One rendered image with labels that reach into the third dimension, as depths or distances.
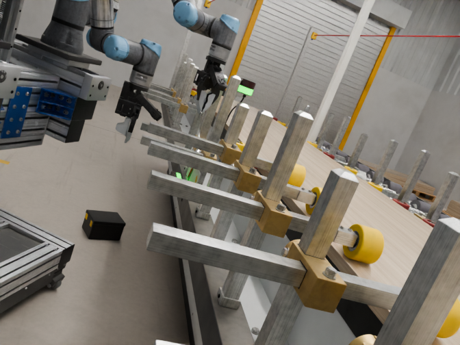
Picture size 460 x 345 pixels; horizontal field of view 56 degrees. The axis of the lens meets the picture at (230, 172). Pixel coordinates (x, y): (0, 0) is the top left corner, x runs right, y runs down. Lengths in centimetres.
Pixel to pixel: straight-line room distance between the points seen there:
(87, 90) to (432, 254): 137
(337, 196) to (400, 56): 1068
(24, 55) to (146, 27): 752
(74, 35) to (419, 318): 151
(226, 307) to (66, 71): 106
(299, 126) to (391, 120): 1065
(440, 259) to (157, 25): 894
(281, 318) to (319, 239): 15
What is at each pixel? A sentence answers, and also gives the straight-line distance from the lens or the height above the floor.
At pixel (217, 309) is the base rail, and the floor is 70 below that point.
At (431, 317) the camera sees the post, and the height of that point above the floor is 104.
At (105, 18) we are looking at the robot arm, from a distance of 155.
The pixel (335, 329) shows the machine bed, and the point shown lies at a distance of 100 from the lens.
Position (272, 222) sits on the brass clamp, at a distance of 86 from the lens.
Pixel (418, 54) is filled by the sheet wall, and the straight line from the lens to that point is 1162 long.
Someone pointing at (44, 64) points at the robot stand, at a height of 97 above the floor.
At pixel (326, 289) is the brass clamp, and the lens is 66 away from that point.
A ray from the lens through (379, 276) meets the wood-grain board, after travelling 100.
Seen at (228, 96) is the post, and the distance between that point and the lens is 162.
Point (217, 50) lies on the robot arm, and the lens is 160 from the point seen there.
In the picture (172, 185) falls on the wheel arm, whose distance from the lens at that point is 84.
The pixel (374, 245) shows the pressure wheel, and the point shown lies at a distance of 99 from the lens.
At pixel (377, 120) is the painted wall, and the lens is 1130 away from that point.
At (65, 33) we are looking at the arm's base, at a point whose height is 110.
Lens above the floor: 120
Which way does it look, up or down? 13 degrees down
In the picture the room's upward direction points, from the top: 21 degrees clockwise
